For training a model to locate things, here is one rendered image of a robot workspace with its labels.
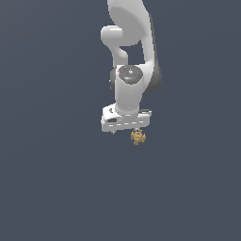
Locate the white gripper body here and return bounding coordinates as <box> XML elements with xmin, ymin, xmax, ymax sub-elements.
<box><xmin>100</xmin><ymin>104</ymin><xmax>153</xmax><ymax>133</ymax></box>

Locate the small tan knobbly object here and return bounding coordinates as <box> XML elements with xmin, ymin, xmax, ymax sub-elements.
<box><xmin>130</xmin><ymin>129</ymin><xmax>147</xmax><ymax>146</ymax></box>

